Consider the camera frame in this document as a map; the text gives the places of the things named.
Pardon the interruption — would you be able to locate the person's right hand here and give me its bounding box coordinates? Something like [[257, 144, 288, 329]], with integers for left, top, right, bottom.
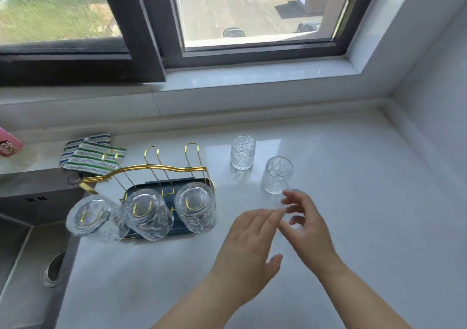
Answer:
[[279, 189, 346, 279]]

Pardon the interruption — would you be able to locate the person's left hand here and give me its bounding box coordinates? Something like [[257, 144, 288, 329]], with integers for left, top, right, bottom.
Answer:
[[209, 209, 287, 307]]

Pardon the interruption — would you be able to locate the person's right forearm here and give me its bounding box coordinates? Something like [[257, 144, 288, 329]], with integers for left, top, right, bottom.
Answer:
[[320, 262, 413, 329]]

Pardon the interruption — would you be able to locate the person's left forearm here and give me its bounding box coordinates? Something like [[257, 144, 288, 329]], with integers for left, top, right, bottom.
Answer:
[[151, 267, 256, 329]]

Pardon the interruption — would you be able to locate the clear textured drinking glass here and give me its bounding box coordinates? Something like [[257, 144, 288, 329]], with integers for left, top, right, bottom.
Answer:
[[261, 156, 294, 195], [174, 182, 217, 234], [231, 133, 257, 171], [121, 188, 175, 241], [66, 195, 130, 242]]

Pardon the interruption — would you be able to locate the dark blue drip tray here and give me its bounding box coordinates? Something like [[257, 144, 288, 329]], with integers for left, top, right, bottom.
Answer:
[[120, 177, 216, 240]]

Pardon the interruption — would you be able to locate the white stone window sill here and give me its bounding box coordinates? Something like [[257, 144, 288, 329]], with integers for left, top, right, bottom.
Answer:
[[0, 58, 366, 118]]

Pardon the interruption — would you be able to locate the green striped dish cloth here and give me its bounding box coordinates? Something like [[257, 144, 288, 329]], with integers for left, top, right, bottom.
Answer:
[[67, 138, 127, 177]]

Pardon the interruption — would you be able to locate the blue striped dish cloth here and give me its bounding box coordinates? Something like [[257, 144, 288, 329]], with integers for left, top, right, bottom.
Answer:
[[59, 132, 112, 169]]

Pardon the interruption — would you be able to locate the round metal sink drain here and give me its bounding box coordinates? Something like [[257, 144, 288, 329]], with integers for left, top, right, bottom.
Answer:
[[39, 246, 69, 289]]

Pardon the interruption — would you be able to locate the stainless steel sink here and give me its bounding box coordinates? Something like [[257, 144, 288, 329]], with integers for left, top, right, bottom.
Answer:
[[0, 167, 98, 329]]

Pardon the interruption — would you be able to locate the pink cartoon print container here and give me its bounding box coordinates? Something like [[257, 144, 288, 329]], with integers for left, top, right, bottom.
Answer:
[[0, 127, 25, 158]]

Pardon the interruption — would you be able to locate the gold wire cup rack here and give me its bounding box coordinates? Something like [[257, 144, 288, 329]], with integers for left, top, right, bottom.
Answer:
[[78, 142, 216, 231]]

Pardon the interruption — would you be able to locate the dark window frame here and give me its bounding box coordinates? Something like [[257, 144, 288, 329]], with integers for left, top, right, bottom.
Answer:
[[0, 0, 384, 87]]

